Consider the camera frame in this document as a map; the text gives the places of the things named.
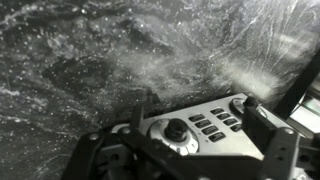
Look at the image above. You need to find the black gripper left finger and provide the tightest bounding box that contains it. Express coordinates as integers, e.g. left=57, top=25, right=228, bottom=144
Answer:
left=61, top=103, right=202, bottom=180

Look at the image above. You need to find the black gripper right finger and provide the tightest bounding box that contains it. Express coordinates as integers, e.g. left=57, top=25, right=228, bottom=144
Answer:
left=241, top=95, right=320, bottom=180

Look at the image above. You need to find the black and steel toaster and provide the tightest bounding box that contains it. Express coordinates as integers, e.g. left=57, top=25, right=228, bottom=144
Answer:
left=109, top=49, right=320, bottom=162

